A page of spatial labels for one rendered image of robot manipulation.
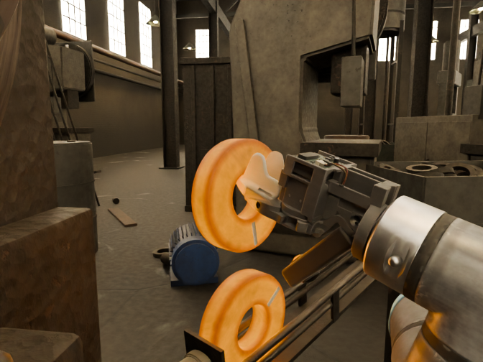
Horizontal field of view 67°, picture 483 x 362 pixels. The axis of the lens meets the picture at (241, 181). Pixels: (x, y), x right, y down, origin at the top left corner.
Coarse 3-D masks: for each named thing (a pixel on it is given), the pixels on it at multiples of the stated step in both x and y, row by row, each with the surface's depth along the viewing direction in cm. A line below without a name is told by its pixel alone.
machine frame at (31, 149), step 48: (48, 96) 53; (0, 144) 45; (48, 144) 54; (0, 192) 45; (48, 192) 54; (0, 240) 40; (48, 240) 46; (0, 288) 38; (48, 288) 46; (96, 288) 57; (96, 336) 58
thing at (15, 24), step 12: (12, 24) 26; (12, 36) 26; (0, 48) 25; (12, 48) 26; (0, 60) 25; (12, 60) 26; (0, 72) 25; (12, 72) 26; (0, 84) 25; (12, 84) 26; (0, 96) 25; (0, 108) 25; (0, 120) 25
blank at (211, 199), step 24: (240, 144) 48; (264, 144) 52; (216, 168) 45; (240, 168) 48; (192, 192) 46; (216, 192) 46; (216, 216) 46; (240, 216) 52; (264, 216) 53; (216, 240) 47; (240, 240) 49
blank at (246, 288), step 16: (240, 272) 53; (256, 272) 53; (224, 288) 50; (240, 288) 50; (256, 288) 52; (272, 288) 55; (208, 304) 50; (224, 304) 48; (240, 304) 50; (256, 304) 53; (272, 304) 56; (208, 320) 48; (224, 320) 48; (240, 320) 50; (256, 320) 57; (272, 320) 56; (208, 336) 48; (224, 336) 48; (256, 336) 55; (224, 352) 49; (240, 352) 51
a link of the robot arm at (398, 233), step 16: (400, 208) 34; (416, 208) 34; (432, 208) 35; (384, 224) 34; (400, 224) 33; (416, 224) 33; (432, 224) 32; (368, 240) 36; (384, 240) 34; (400, 240) 33; (416, 240) 32; (368, 256) 35; (384, 256) 34; (400, 256) 33; (368, 272) 36; (384, 272) 34; (400, 272) 33; (400, 288) 34
